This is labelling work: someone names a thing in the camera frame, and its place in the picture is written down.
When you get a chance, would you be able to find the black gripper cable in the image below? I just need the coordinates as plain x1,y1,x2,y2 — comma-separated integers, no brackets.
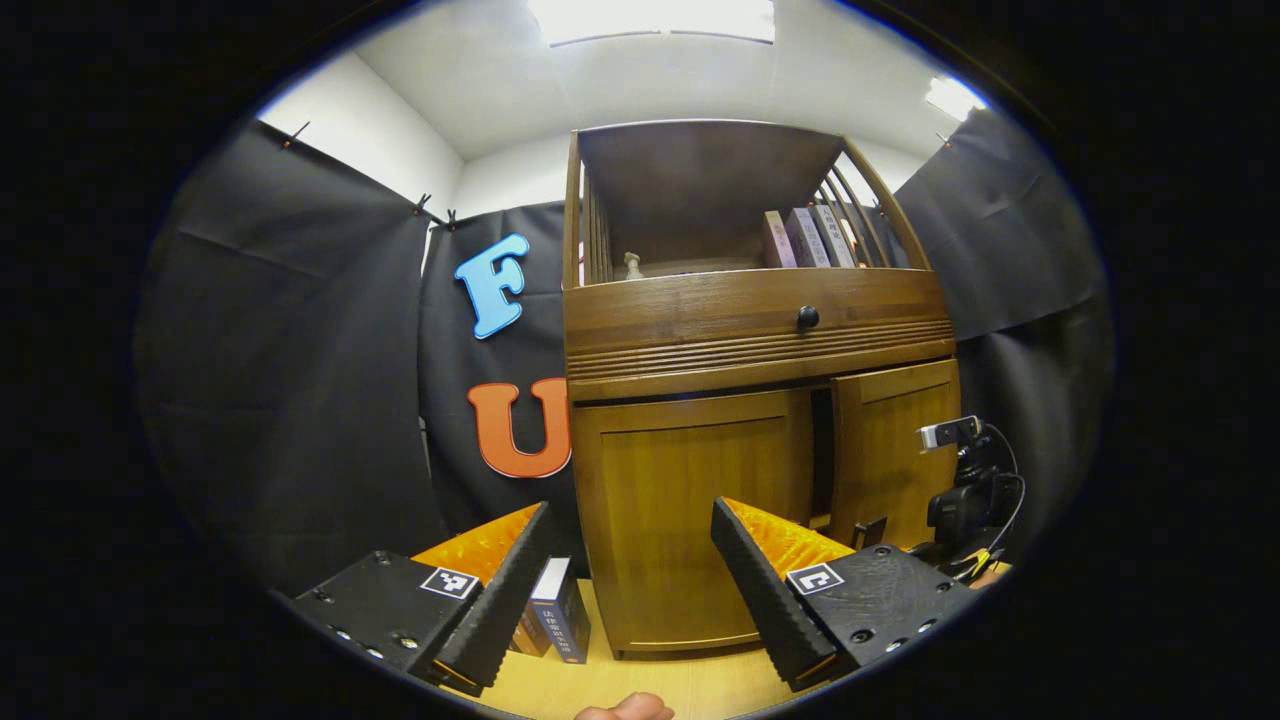
985,425,1028,561

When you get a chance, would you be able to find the black backdrop cloth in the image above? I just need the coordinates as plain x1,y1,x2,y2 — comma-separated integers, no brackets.
135,105,1116,591

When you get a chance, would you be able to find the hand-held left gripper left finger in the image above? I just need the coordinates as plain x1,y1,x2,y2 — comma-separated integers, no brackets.
288,501,554,699

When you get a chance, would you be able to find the wooden shoe cabinet door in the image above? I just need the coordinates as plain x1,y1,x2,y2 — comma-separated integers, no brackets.
830,360,963,553
572,390,816,659

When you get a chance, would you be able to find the small ceiling light panel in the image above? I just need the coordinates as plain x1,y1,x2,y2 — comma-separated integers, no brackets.
925,75,989,123

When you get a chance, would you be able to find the blue and white book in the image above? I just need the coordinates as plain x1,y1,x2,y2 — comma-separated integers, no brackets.
528,557,593,665

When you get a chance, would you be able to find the purple upright book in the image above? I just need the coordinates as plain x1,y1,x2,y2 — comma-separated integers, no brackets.
785,207,831,268

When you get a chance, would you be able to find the brown book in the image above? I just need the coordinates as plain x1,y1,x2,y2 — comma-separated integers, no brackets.
510,610,553,658

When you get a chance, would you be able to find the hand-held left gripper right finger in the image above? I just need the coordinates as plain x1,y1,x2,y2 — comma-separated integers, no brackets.
710,497,978,693

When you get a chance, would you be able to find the large ceiling light panel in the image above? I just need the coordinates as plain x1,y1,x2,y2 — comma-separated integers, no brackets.
528,0,777,46

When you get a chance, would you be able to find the wooden ribbed drawer front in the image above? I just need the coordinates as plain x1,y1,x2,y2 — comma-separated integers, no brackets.
563,268,958,403

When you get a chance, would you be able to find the wooden double-door shoe cabinet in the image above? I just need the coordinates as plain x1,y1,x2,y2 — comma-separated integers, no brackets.
562,120,963,661

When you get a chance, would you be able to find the pinkish upright book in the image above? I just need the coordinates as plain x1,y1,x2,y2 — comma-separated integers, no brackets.
765,210,798,269

